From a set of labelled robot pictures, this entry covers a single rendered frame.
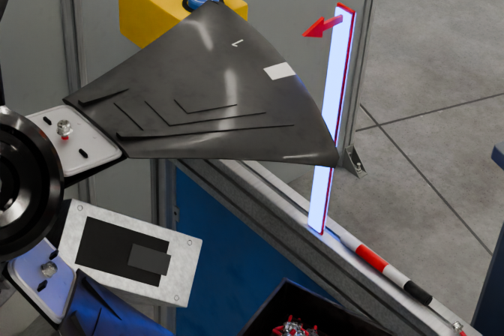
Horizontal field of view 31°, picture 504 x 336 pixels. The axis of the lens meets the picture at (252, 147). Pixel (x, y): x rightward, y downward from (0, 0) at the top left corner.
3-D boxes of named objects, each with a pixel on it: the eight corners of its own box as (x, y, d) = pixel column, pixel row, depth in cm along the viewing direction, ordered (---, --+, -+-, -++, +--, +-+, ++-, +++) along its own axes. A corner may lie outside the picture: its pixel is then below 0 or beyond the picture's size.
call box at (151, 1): (118, 41, 129) (115, -25, 122) (175, 19, 134) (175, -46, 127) (189, 94, 120) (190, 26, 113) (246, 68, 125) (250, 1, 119)
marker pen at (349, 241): (340, 235, 114) (426, 300, 107) (347, 229, 115) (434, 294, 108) (338, 243, 115) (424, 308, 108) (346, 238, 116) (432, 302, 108)
